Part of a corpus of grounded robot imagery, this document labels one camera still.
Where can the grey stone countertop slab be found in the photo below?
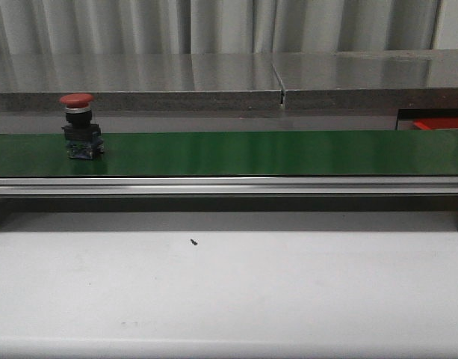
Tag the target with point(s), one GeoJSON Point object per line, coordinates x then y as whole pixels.
{"type": "Point", "coordinates": [206, 82]}
{"type": "Point", "coordinates": [389, 80]}

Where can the right grey stone countertop slab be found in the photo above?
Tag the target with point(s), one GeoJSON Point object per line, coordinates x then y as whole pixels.
{"type": "Point", "coordinates": [389, 80]}

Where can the aluminium conveyor frame rail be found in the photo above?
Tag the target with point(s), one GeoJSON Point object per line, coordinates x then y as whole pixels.
{"type": "Point", "coordinates": [28, 186]}

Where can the red plastic tray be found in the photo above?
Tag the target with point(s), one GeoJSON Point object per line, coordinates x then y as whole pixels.
{"type": "Point", "coordinates": [440, 123]}

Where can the grey pleated curtain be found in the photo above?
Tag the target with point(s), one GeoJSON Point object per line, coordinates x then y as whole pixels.
{"type": "Point", "coordinates": [196, 27]}

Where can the green conveyor belt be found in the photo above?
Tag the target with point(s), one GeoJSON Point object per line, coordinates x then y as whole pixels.
{"type": "Point", "coordinates": [234, 154]}

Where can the left grey stone countertop slab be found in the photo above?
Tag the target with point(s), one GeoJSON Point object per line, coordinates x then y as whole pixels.
{"type": "Point", "coordinates": [206, 82]}

